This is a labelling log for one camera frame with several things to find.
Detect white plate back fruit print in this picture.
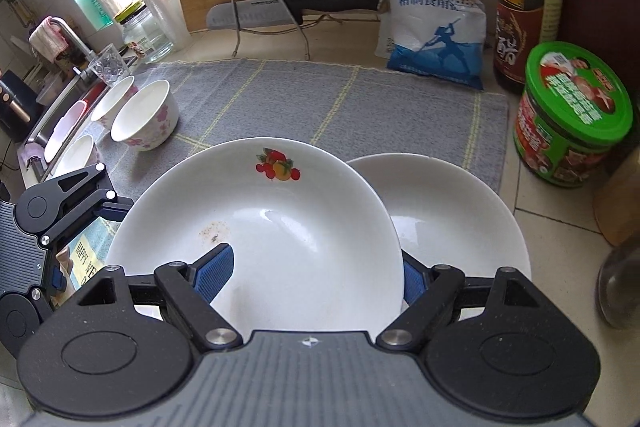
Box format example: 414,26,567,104
106,138,404,336

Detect clear glass mug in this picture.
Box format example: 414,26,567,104
89,43,129,87

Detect clear bottle red cap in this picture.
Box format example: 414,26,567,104
596,233,640,329

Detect santoku kitchen knife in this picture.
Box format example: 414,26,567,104
205,0,383,30

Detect white bowl pink flowers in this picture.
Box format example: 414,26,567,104
90,75,138,131
111,79,179,152

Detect grey checked dish mat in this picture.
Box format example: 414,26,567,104
87,58,509,198

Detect yellow lid spice jar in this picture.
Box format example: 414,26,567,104
593,147,640,246

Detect stainless steel sink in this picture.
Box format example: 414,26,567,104
17,69,110,188

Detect wire cutting board stand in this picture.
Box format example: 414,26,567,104
230,0,311,61

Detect plate with food stain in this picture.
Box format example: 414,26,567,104
348,153,532,277

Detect blue white salt bag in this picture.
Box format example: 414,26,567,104
378,0,486,90

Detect pink dish cloth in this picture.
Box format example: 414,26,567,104
29,16,68,63

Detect glass jar with label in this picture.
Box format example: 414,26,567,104
114,0,174,64

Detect steel kitchen faucet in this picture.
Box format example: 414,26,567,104
28,16,94,79

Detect red white basin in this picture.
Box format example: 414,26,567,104
44,82,106,166

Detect green lid sauce jar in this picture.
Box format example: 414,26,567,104
513,41,634,187

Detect black air fryer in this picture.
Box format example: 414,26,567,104
0,69,44,143

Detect plain white front bowl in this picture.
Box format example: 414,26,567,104
52,135,102,178

